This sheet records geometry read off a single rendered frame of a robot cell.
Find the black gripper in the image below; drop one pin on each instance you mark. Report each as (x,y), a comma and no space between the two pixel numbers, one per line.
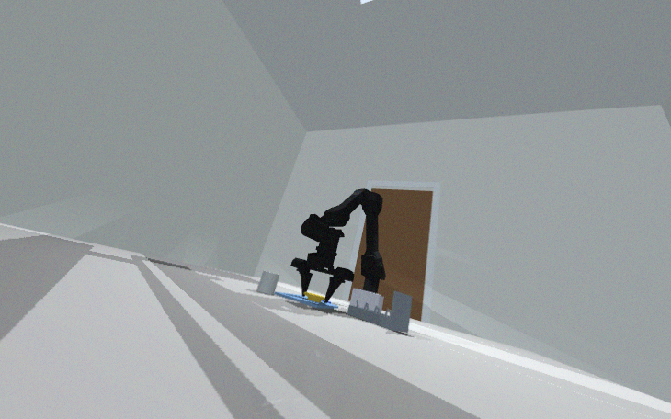
(340,274)

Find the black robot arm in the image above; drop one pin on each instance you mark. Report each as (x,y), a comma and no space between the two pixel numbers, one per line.
(317,228)

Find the yellow plate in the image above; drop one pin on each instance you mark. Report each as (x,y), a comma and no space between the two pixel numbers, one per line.
(313,297)

